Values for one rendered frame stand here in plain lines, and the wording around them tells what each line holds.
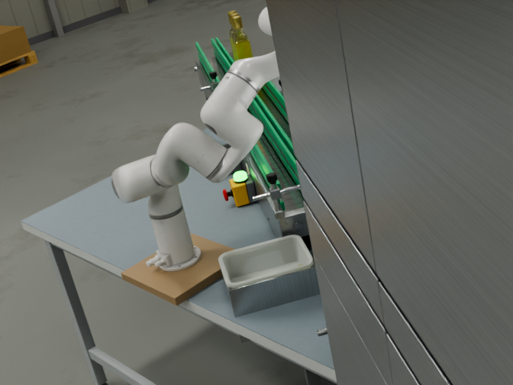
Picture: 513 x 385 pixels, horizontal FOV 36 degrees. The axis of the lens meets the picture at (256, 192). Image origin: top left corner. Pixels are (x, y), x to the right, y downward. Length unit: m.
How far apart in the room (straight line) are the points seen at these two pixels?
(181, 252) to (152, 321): 1.32
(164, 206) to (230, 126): 0.44
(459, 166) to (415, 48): 0.08
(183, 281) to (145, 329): 1.32
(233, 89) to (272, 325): 0.57
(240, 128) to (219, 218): 0.75
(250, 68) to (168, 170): 0.31
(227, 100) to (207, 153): 0.14
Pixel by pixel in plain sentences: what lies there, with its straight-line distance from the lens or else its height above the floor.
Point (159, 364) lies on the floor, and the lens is 3.21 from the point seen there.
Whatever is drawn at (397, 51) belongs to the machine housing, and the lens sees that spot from 0.57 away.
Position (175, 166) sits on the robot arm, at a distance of 1.86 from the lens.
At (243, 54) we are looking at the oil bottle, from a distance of 3.16.
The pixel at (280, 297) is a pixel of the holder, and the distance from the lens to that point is 1.97.
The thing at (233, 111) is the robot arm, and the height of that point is 1.27.
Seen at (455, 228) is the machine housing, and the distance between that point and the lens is 0.55.
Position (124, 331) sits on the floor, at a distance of 3.47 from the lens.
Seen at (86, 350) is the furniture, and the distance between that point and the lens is 3.06.
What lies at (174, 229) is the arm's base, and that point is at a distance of 2.15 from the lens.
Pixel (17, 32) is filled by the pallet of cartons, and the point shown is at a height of 0.36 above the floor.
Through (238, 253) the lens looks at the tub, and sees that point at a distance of 2.07.
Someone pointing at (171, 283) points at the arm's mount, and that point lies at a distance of 2.14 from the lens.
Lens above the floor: 1.83
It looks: 25 degrees down
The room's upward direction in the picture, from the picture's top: 12 degrees counter-clockwise
